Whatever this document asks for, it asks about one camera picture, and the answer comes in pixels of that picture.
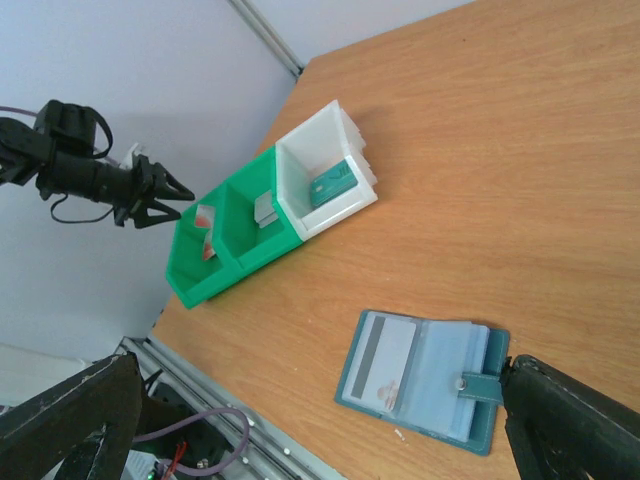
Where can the teal card in bin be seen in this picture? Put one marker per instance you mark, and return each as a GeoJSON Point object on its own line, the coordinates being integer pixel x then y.
{"type": "Point", "coordinates": [332, 183]}

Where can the grey card in tray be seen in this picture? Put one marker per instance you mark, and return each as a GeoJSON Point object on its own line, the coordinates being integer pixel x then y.
{"type": "Point", "coordinates": [264, 211]}

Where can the red white card in tray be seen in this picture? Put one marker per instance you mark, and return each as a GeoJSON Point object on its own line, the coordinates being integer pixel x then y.
{"type": "Point", "coordinates": [204, 220]}

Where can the green plastic tray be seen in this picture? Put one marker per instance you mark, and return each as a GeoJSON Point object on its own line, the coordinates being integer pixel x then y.
{"type": "Point", "coordinates": [241, 246]}

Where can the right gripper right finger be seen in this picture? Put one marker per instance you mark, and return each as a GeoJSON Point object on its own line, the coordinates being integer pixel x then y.
{"type": "Point", "coordinates": [560, 428]}

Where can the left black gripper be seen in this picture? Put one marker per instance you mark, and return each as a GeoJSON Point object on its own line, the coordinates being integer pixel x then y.
{"type": "Point", "coordinates": [120, 188]}

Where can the white translucent plastic bin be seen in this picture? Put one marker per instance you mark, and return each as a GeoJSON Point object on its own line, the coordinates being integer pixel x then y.
{"type": "Point", "coordinates": [307, 151]}

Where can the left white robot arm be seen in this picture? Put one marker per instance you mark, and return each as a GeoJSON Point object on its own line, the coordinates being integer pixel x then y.
{"type": "Point", "coordinates": [66, 151]}

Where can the teal card holder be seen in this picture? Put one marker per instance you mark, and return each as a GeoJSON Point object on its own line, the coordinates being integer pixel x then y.
{"type": "Point", "coordinates": [450, 390]}

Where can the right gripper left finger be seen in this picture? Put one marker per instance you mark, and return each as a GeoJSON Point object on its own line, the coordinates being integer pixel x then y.
{"type": "Point", "coordinates": [83, 425]}

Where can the aluminium front rail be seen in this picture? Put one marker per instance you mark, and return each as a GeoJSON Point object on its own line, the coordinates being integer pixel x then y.
{"type": "Point", "coordinates": [236, 443]}

